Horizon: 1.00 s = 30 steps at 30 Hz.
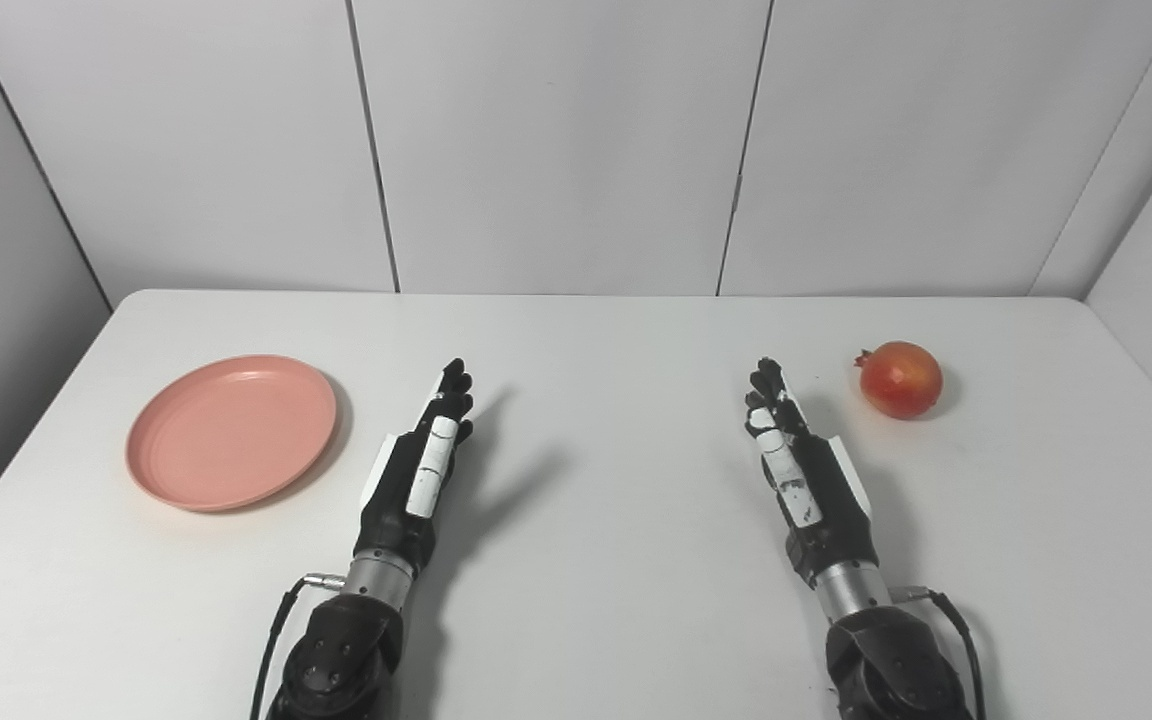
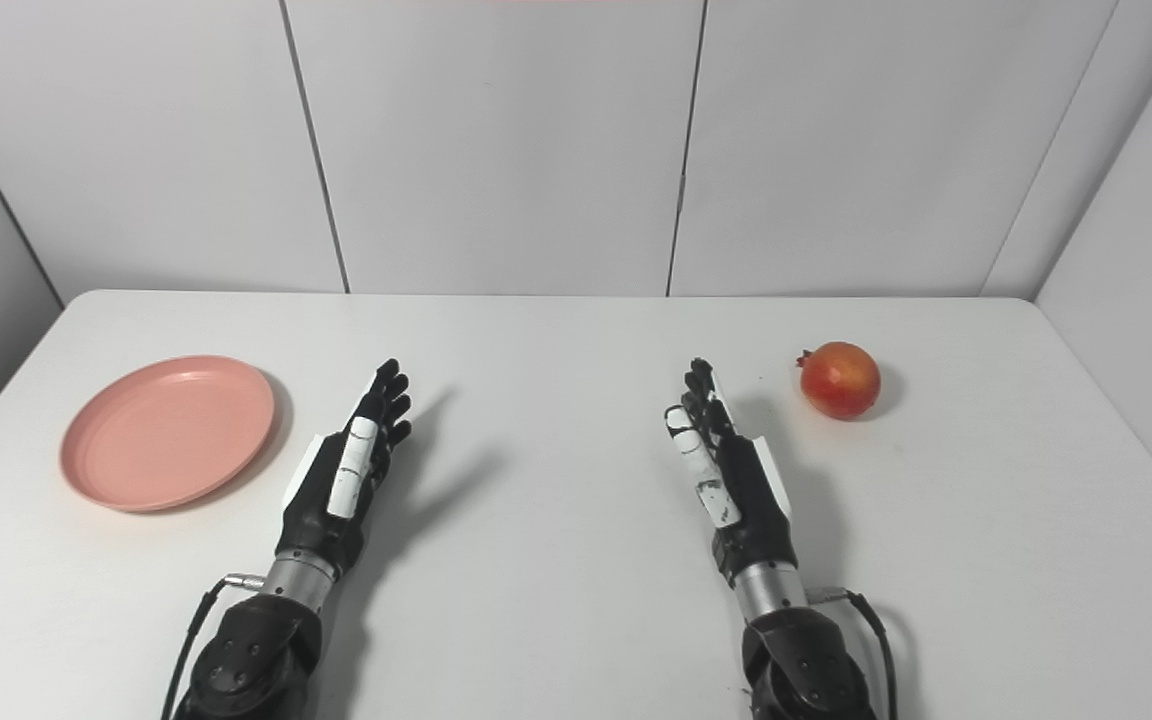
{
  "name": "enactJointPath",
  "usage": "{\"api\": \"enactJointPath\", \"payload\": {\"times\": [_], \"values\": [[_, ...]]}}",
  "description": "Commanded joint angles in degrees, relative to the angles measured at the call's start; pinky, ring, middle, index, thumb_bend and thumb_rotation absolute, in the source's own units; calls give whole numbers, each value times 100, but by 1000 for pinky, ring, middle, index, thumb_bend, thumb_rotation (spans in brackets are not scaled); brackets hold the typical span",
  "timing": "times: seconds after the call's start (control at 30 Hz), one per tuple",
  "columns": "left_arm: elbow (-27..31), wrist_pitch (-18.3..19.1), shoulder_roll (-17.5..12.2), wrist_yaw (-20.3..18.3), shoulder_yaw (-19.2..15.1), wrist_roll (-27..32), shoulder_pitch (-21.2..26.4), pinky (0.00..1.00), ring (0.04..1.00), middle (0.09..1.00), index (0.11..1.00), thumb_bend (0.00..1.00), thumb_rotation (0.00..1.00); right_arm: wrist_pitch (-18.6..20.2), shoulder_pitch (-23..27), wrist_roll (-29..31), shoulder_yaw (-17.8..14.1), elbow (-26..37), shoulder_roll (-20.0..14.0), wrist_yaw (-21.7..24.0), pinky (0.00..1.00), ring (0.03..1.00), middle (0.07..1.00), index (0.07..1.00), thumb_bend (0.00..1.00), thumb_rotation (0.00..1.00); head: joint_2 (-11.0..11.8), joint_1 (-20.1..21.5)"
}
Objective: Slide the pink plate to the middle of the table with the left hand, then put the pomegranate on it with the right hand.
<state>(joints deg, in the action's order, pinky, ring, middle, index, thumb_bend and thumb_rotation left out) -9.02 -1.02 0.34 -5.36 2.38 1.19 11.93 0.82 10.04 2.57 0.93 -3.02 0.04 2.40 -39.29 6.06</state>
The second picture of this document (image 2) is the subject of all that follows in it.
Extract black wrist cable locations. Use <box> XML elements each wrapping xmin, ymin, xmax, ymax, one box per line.
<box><xmin>806</xmin><ymin>588</ymin><xmax>899</xmax><ymax>720</ymax></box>
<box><xmin>161</xmin><ymin>573</ymin><xmax>267</xmax><ymax>720</ymax></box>

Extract red orange pomegranate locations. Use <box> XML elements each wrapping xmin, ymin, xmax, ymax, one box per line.
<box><xmin>798</xmin><ymin>341</ymin><xmax>882</xmax><ymax>421</ymax></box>

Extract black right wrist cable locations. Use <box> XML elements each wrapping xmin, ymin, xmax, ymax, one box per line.
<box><xmin>806</xmin><ymin>588</ymin><xmax>899</xmax><ymax>720</ymax></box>

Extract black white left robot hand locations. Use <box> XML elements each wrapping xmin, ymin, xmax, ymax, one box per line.
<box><xmin>276</xmin><ymin>358</ymin><xmax>414</xmax><ymax>579</ymax></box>

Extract pink round plate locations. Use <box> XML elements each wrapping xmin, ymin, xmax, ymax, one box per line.
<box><xmin>60</xmin><ymin>355</ymin><xmax>277</xmax><ymax>513</ymax></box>

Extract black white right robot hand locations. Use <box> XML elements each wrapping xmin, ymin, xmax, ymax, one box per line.
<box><xmin>664</xmin><ymin>357</ymin><xmax>799</xmax><ymax>589</ymax></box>

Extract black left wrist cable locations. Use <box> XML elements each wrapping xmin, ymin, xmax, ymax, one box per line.
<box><xmin>161</xmin><ymin>573</ymin><xmax>267</xmax><ymax>720</ymax></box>

